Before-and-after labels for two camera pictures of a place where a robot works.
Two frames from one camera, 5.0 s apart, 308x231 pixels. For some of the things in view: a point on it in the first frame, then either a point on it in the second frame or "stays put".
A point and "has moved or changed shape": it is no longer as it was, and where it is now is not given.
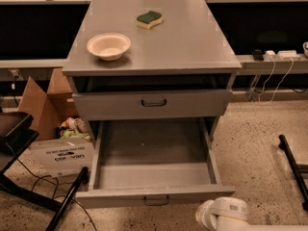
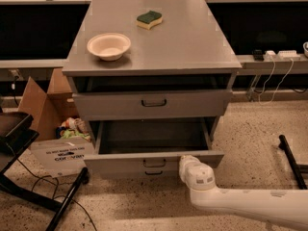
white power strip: x=289 y=54 stays put
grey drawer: x=151 y=162 has moved or changed shape
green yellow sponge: x=149 y=19 stays put
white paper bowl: x=110 y=46 stays put
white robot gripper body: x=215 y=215 to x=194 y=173
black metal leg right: x=296 y=173 stays put
